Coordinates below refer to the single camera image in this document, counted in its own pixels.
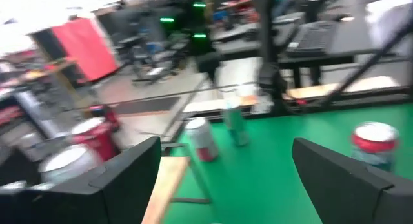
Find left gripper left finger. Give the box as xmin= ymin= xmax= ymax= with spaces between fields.
xmin=0 ymin=136 xmax=162 ymax=224

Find red Coca-Cola can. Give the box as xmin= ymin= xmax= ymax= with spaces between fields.
xmin=350 ymin=121 xmax=400 ymax=172
xmin=70 ymin=117 xmax=120 ymax=162

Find black table frame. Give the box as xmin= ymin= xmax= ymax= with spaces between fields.
xmin=180 ymin=75 xmax=413 ymax=123

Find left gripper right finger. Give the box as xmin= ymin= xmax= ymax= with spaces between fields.
xmin=292 ymin=137 xmax=413 ymax=224

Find wooden shelf platform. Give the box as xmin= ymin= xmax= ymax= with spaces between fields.
xmin=141 ymin=141 xmax=214 ymax=224

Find green table mat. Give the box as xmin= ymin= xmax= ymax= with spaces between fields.
xmin=163 ymin=103 xmax=413 ymax=224

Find background robot green lights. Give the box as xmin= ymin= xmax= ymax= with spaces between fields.
xmin=157 ymin=0 xmax=223 ymax=79

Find black stand bar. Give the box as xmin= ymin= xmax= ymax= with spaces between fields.
xmin=319 ymin=22 xmax=413 ymax=107

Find red draped cloth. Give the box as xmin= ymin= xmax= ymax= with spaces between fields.
xmin=50 ymin=16 xmax=119 ymax=82

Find white red can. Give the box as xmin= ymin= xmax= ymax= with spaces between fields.
xmin=185 ymin=117 xmax=221 ymax=163

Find silver green slim can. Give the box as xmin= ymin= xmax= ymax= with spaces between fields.
xmin=222 ymin=99 xmax=250 ymax=147

